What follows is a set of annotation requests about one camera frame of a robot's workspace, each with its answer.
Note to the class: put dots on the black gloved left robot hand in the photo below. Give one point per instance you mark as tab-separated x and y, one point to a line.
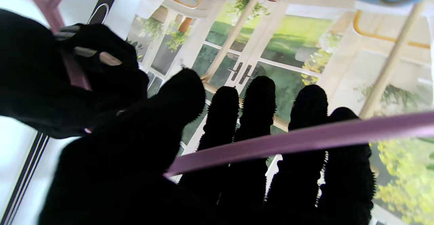
142	157

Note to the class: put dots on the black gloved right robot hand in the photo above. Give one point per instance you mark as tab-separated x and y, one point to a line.
44	82

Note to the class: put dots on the lilac plastic clothes hanger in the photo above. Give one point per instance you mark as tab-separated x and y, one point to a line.
305	140

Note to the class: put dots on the wooden drying rack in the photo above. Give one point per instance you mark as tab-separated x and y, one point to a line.
234	35

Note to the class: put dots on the printed garden window backdrop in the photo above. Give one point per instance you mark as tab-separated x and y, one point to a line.
288	48

